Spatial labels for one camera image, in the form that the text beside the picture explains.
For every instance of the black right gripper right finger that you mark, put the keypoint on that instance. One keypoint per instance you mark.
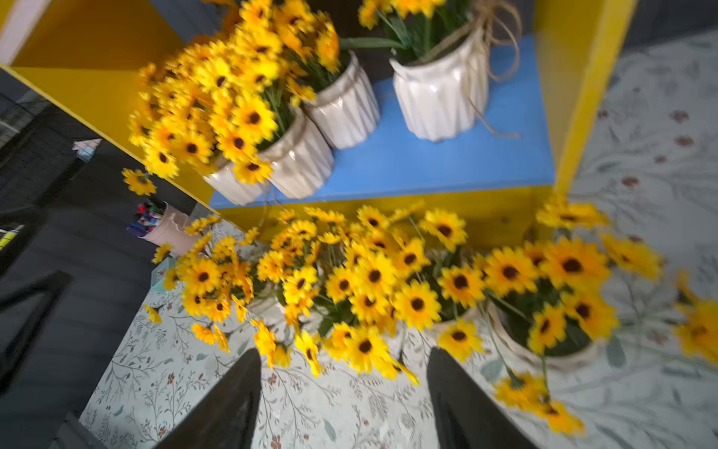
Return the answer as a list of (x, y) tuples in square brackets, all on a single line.
[(465, 416)]

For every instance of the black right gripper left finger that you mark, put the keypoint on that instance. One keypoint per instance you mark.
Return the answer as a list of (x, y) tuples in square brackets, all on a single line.
[(226, 417)]

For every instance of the sunflower pot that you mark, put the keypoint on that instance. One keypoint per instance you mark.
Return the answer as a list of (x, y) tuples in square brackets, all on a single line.
[(219, 285), (439, 290), (544, 301), (440, 58), (331, 84), (336, 280), (226, 99)]

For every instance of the pink metal marker bucket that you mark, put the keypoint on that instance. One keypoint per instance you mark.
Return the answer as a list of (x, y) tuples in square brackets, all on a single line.
[(162, 224)]

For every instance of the pink and blue sticky notes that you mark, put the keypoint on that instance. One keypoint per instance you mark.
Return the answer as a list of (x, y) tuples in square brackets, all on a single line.
[(85, 149)]

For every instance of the yellow wooden shelf unit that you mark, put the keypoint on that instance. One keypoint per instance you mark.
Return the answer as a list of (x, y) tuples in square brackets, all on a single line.
[(84, 56)]

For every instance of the black wire wall basket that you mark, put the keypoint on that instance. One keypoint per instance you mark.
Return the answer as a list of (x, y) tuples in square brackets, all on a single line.
[(37, 163)]

